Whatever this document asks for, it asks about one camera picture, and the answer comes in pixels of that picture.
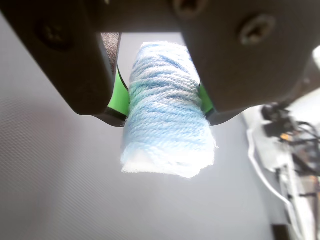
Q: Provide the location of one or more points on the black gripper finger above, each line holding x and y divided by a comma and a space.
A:
75, 62
237, 70

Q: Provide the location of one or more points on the light blue yarn-wrapped block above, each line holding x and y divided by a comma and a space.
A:
165, 125

